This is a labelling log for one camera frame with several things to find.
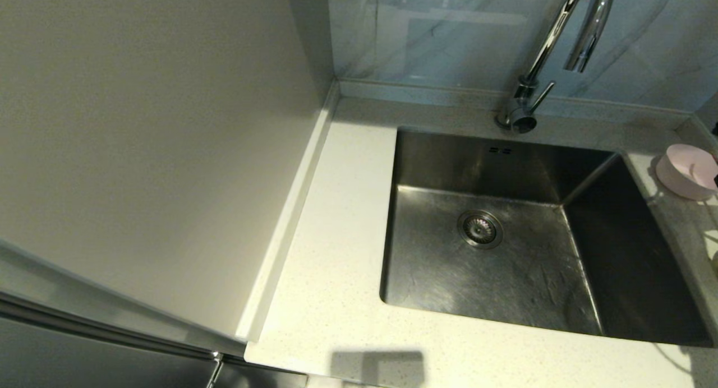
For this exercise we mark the stainless steel sink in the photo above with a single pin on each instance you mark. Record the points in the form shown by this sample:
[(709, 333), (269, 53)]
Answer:
[(449, 287)]

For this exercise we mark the grey tall cabinet door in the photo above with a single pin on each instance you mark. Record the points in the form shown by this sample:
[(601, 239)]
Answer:
[(84, 360)]

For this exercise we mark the metal sink drain strainer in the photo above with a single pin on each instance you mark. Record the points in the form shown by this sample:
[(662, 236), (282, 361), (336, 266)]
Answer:
[(479, 229)]

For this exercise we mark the chrome gooseneck faucet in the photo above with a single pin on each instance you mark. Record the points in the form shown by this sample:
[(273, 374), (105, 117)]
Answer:
[(521, 107)]

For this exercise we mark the pink plastic bowl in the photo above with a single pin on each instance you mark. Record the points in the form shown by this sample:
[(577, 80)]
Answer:
[(684, 172)]

